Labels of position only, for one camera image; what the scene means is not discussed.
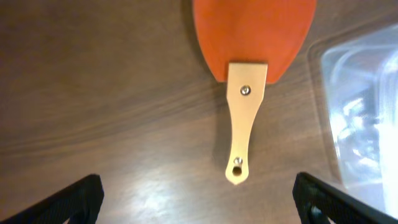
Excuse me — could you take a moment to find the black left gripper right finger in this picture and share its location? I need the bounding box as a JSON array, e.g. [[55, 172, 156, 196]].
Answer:
[[292, 172, 397, 224]]

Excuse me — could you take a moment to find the clear plastic container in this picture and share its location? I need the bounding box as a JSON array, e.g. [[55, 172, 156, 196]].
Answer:
[[320, 25, 397, 218]]

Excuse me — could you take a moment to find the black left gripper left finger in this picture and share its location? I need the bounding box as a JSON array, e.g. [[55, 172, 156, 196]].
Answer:
[[1, 174, 104, 224]]

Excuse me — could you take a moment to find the orange scraper wooden handle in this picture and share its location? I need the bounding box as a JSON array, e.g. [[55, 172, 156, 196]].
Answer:
[[192, 0, 317, 185]]

